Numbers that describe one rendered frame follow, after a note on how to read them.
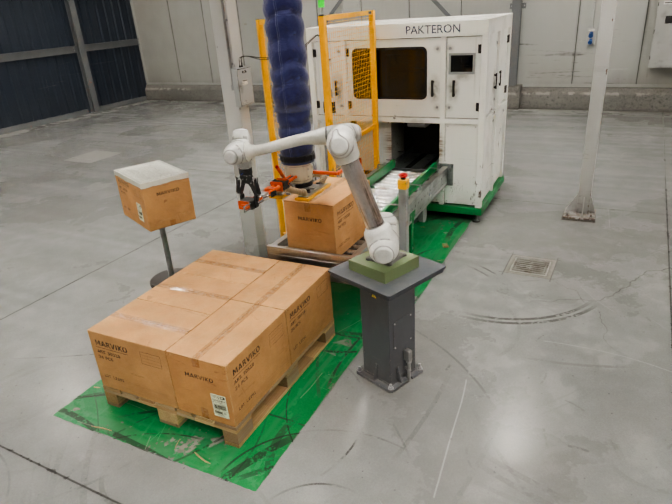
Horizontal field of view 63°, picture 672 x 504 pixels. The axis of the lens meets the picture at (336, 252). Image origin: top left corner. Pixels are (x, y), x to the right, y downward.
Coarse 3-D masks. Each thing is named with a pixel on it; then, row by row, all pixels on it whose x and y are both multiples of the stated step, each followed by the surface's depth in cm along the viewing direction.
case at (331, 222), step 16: (336, 192) 396; (288, 208) 389; (304, 208) 382; (320, 208) 376; (336, 208) 375; (352, 208) 398; (288, 224) 395; (304, 224) 388; (320, 224) 381; (336, 224) 379; (352, 224) 402; (288, 240) 400; (304, 240) 394; (320, 240) 387; (336, 240) 382; (352, 240) 406
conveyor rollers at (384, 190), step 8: (384, 176) 562; (392, 176) 559; (408, 176) 560; (416, 176) 556; (432, 176) 550; (376, 184) 540; (384, 184) 537; (392, 184) 534; (376, 192) 515; (384, 192) 519; (392, 192) 515; (376, 200) 496; (384, 200) 493; (360, 240) 414; (352, 248) 407
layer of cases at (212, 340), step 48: (192, 288) 362; (240, 288) 357; (288, 288) 353; (96, 336) 320; (144, 336) 311; (192, 336) 308; (240, 336) 305; (288, 336) 336; (144, 384) 318; (192, 384) 298; (240, 384) 295
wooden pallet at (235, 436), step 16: (320, 336) 386; (304, 352) 358; (288, 368) 342; (304, 368) 361; (288, 384) 344; (112, 400) 340; (144, 400) 325; (272, 400) 334; (160, 416) 324; (176, 416) 317; (192, 416) 310; (256, 416) 322; (224, 432) 302; (240, 432) 301
